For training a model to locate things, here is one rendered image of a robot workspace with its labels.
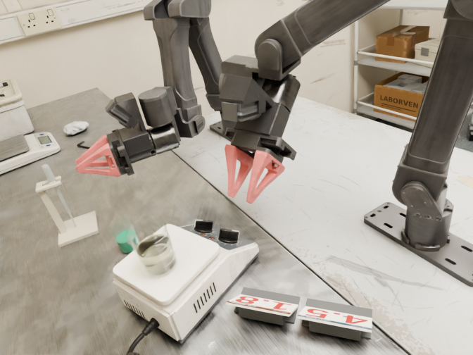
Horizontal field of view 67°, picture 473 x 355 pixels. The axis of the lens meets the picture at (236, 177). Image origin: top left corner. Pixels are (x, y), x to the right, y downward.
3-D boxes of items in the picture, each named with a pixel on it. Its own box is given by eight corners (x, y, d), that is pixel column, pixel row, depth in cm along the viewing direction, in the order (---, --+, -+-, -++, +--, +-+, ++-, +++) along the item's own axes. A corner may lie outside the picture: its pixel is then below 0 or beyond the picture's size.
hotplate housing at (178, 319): (205, 232, 70) (196, 199, 66) (261, 255, 62) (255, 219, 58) (113, 319, 56) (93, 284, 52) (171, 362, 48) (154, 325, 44)
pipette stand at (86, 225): (96, 213, 82) (73, 165, 75) (98, 232, 75) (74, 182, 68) (60, 225, 80) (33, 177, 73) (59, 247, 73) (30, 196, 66)
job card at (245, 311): (243, 288, 57) (239, 270, 55) (300, 298, 54) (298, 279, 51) (230, 321, 52) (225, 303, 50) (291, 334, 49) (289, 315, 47)
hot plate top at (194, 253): (168, 225, 61) (167, 221, 60) (223, 248, 54) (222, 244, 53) (110, 274, 53) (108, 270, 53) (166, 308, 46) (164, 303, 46)
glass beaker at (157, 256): (162, 248, 55) (147, 207, 51) (187, 261, 52) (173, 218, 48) (131, 275, 51) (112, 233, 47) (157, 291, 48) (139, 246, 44)
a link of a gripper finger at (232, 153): (245, 199, 51) (267, 138, 52) (207, 187, 55) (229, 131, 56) (266, 210, 56) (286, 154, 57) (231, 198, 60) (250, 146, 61)
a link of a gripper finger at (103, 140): (70, 159, 67) (120, 143, 69) (69, 144, 72) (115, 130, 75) (84, 189, 70) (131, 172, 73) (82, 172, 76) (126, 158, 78)
